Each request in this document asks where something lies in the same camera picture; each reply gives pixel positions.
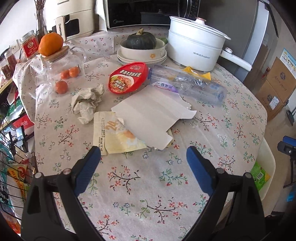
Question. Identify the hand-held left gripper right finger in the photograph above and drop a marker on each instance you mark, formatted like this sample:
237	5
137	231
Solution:
198	171

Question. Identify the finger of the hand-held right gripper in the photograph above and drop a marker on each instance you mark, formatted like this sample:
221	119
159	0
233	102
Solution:
289	140

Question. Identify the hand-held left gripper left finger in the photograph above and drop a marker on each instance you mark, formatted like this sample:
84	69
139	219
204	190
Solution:
89	169

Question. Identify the white plastic bin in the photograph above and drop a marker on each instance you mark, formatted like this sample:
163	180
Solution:
268	160

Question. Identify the torn yellow printed carton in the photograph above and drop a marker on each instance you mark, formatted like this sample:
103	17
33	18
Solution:
111	136

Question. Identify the green snack bag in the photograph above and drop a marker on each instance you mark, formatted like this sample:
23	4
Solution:
259	175

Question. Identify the white cardboard sheet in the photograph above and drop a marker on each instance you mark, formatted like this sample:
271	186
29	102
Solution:
148	113

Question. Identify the brown cardboard box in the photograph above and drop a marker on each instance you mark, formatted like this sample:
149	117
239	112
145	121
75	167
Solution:
282	76
270	97

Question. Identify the crumpled beige paper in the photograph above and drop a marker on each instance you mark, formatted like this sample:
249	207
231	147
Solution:
86	104

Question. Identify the yellow snack bag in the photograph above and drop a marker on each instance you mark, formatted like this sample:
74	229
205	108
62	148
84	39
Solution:
18	176

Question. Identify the red packet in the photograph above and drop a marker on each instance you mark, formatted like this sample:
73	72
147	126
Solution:
23	122

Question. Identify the blue and white box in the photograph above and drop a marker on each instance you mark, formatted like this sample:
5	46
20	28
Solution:
288	58

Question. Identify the clear plastic bottle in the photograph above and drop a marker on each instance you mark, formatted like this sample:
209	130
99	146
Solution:
196	85

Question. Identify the small orange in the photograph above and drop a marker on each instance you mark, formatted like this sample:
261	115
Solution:
65	74
61	87
74	71

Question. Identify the yellow wrapper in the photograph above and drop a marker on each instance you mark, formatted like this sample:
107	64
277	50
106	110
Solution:
203	76

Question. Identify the red instant noodle lid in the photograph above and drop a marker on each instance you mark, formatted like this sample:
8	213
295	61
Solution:
128	77

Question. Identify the glass teapot with wooden lid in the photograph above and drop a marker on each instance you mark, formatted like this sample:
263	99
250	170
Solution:
69	60

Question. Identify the grey refrigerator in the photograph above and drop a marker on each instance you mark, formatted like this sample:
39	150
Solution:
242	34

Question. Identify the white plate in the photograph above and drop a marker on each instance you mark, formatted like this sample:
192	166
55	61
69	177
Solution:
138	63

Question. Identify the white electric pot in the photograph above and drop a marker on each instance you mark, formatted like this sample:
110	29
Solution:
196	51

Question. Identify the white flower print bowl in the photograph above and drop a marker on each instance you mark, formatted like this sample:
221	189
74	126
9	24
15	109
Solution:
143	54

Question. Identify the large orange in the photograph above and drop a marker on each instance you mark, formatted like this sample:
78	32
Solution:
50	44

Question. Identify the jar of red preserves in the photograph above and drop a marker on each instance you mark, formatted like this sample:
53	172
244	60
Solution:
11	60

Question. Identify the green vegetable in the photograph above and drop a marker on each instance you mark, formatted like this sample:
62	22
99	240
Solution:
164	40

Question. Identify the red label jar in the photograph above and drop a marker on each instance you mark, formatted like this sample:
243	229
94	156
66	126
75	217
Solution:
30	46

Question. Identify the green kabocha squash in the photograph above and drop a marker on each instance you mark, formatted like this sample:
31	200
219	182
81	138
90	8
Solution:
141	41

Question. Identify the glass vase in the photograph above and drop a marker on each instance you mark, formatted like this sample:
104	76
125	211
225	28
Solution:
41	25

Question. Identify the white air fryer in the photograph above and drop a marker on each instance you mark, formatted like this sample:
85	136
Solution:
69	9

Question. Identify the black microwave oven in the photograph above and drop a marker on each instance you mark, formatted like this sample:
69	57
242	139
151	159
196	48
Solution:
138	11

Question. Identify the dry twigs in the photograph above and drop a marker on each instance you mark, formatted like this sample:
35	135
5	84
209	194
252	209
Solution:
39	5

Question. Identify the white wall outlet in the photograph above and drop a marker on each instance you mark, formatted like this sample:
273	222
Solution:
14	45

